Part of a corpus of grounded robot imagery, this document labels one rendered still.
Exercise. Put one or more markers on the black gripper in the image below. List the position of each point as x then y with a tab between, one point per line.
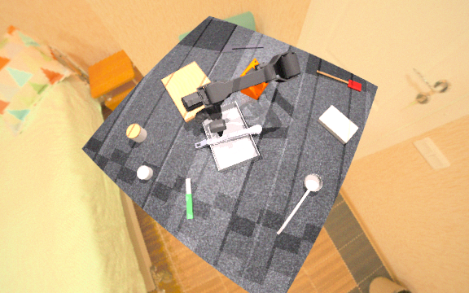
217	125

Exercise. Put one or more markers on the white rectangular block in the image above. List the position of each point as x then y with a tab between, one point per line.
338	124

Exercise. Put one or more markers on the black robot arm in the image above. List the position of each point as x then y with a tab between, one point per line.
215	92

